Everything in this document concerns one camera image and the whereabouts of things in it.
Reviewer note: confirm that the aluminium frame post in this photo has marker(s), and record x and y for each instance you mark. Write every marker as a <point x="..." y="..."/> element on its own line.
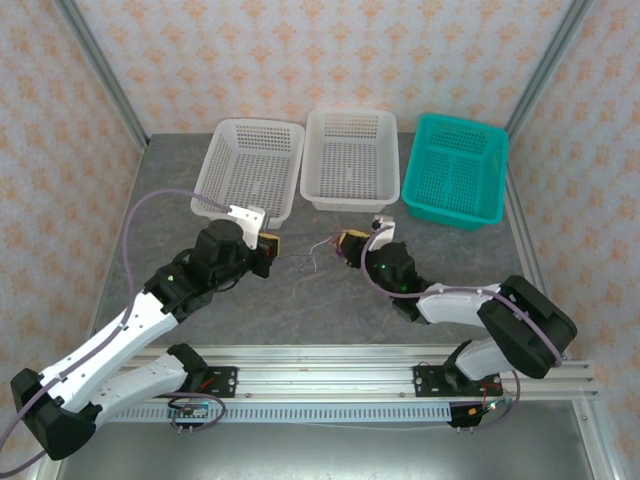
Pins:
<point x="547" y="65"/>
<point x="98" y="65"/>

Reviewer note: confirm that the teal perforated plastic basket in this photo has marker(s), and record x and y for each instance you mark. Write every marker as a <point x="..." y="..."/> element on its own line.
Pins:
<point x="455" y="170"/>

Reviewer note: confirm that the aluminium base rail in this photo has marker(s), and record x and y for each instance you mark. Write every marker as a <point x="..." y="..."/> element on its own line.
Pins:
<point x="325" y="372"/>

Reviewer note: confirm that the white perforated plastic basket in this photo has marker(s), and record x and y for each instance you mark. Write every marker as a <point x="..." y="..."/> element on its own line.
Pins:
<point x="350" y="160"/>
<point x="250" y="165"/>

